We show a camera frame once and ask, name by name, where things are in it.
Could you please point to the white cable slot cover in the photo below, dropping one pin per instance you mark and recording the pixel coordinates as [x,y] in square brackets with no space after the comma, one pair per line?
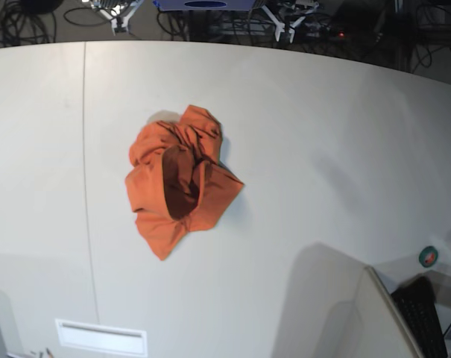
[102,339]

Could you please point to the orange t-shirt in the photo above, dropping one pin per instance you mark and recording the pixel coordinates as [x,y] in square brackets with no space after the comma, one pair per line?
[178,184]

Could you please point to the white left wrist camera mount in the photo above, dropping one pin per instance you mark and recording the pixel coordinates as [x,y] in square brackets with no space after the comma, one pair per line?
[288,16]

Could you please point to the white table partition panel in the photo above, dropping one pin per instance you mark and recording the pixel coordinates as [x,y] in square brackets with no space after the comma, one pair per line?
[346,314]

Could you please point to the black keyboard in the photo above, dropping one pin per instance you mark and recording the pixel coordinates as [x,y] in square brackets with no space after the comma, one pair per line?
[416,304]

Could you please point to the blue box with oval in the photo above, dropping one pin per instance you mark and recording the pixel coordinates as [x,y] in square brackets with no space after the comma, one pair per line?
[238,5]

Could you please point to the green tape roll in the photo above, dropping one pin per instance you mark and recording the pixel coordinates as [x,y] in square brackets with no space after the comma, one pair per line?
[428,256]

